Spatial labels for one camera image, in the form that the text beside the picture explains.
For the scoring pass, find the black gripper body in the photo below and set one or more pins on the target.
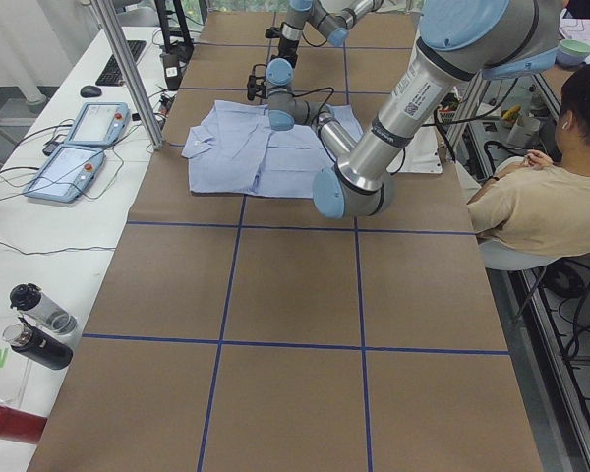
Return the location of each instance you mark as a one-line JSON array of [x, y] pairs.
[[288, 51]]

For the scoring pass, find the light blue striped shirt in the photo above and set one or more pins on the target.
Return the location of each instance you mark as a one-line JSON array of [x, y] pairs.
[[234, 150]]

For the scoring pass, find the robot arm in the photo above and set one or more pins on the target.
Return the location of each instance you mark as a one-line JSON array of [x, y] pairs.
[[457, 40], [333, 27]]

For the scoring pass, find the black device with label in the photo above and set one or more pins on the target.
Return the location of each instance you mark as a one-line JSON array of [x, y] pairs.
[[171, 70]]

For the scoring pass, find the upper teach pendant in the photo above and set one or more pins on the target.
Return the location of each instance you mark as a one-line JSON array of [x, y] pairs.
[[99, 124]]

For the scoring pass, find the teach pendant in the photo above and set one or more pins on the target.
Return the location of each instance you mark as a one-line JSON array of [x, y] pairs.
[[66, 174], [99, 124]]

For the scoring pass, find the black computer mouse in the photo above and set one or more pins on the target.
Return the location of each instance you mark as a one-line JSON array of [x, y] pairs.
[[90, 91]]

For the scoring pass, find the lower teach pendant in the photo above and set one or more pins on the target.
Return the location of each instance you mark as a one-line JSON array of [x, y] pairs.
[[66, 174]]

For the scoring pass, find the green bowl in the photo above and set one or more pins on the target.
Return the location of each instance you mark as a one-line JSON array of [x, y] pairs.
[[572, 52]]

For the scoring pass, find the white chair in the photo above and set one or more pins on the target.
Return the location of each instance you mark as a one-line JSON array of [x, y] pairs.
[[498, 256]]

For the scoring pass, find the seated person beige shirt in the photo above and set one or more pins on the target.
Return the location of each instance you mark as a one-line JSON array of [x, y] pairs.
[[532, 203]]

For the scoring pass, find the clear water bottle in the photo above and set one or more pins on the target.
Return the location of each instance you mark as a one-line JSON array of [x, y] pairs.
[[28, 299]]

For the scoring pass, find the black water bottle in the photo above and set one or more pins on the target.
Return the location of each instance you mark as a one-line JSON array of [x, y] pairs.
[[36, 345]]

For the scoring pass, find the red bottle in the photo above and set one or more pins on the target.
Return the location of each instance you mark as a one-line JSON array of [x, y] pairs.
[[19, 426]]

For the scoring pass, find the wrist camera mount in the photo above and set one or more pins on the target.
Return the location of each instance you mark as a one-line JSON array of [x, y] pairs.
[[256, 84]]

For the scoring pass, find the grey aluminium frame post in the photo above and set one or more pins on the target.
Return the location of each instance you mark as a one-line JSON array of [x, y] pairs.
[[106, 15]]

